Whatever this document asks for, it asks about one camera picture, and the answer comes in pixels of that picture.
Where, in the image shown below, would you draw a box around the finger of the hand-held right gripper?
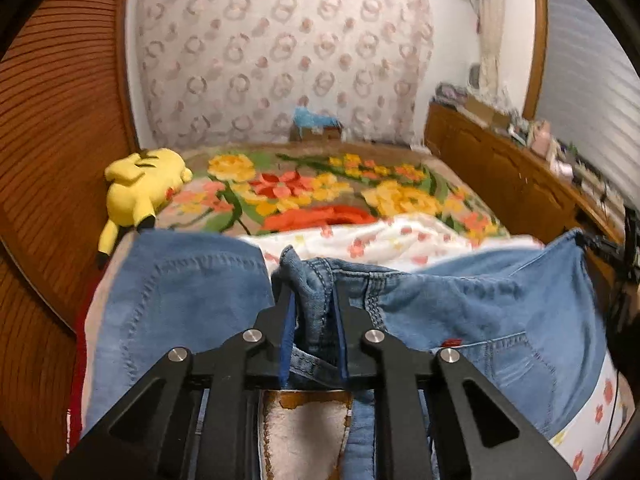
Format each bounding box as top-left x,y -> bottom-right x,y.
575,232 -> 623,263

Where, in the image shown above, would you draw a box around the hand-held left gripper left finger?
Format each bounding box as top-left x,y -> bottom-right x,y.
52,282 -> 301,480

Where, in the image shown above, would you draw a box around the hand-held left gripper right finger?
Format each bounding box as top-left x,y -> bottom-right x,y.
330,282 -> 576,480

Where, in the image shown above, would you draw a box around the blue denim pants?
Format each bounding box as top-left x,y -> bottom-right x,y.
82,230 -> 618,480

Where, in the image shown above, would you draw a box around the clutter of small items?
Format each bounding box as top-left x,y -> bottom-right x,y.
435,80 -> 626,221

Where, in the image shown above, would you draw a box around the white floral bed sheet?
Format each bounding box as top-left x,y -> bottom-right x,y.
237,212 -> 633,480

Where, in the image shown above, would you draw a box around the pink kettle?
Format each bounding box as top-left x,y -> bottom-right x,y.
529,120 -> 552,157

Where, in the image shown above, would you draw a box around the wooden cabinet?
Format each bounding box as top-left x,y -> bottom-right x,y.
425,102 -> 626,286

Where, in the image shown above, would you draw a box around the brown floral blanket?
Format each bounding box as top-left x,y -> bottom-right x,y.
155,145 -> 511,248

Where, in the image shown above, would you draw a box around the grey window blinds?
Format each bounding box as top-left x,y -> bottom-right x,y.
532,0 -> 640,201

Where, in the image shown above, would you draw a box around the cardboard box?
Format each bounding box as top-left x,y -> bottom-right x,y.
465,95 -> 511,127

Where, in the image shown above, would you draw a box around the yellow plush toy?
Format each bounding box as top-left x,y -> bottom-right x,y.
97,147 -> 193,268

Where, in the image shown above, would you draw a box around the blue item on box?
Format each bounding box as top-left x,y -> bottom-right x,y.
290,107 -> 343,143

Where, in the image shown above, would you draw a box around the white lace curtain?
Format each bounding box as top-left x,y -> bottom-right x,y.
470,0 -> 506,96

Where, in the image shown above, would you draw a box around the wooden louvered panel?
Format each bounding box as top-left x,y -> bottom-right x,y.
0,0 -> 138,480

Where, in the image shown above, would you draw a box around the ring patterned curtain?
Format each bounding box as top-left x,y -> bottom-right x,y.
132,0 -> 436,148

